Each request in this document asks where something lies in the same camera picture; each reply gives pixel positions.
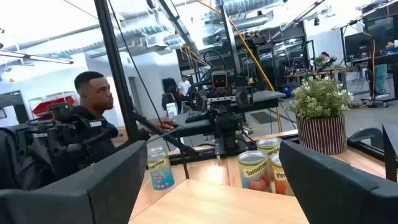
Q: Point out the black aluminium table frame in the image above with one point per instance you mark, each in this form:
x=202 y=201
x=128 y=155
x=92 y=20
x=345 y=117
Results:
x=115 y=62

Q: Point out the black keyboard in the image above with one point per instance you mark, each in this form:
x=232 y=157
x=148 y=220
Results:
x=199 y=118

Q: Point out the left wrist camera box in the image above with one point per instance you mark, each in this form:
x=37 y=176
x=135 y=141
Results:
x=219 y=79

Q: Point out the tomatoes tin can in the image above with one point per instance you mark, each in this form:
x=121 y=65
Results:
x=253 y=174

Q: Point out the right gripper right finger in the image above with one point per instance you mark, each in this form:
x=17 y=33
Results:
x=342 y=199

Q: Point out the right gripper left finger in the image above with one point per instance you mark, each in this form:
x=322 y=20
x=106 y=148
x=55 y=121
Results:
x=77 y=199

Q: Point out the white box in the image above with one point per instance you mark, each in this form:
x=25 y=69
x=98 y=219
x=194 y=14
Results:
x=171 y=109

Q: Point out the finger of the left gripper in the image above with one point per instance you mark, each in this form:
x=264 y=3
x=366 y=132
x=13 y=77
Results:
x=199 y=102
x=244 y=97

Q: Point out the black desk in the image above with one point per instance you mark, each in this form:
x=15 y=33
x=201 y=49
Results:
x=267 y=98

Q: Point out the red storage bins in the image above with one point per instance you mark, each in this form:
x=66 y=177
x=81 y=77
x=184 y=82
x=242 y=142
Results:
x=53 y=104

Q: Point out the person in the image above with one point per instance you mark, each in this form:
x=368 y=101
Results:
x=325 y=57
x=381 y=77
x=93 y=93
x=184 y=87

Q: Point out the green plant in striped pot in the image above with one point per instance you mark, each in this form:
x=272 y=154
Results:
x=321 y=133

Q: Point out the pineapple tin can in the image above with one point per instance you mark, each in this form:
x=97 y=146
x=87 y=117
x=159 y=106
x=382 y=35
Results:
x=280 y=180

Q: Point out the long ceiling light tube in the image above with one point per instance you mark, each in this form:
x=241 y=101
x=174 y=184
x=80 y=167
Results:
x=46 y=58

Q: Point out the black device with green light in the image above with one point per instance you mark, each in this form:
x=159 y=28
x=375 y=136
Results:
x=62 y=146

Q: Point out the blue cherries tin can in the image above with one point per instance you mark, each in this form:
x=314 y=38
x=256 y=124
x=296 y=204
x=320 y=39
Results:
x=161 y=174

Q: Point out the black monitor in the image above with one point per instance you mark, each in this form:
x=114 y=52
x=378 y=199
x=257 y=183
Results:
x=357 y=45

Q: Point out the black clamp bracket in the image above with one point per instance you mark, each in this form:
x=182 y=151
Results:
x=365 y=135

